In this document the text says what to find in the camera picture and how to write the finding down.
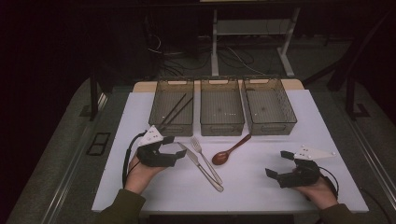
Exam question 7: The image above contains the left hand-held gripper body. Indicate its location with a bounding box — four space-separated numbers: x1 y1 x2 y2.
136 124 179 169

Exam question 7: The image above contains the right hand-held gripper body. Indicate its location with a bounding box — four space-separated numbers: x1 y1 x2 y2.
276 144 337 189

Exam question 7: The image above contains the person's right hand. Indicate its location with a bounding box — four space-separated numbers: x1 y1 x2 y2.
291 175 339 210

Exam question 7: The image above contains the person's left hand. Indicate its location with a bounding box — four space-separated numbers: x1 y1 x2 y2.
123 153 166 196

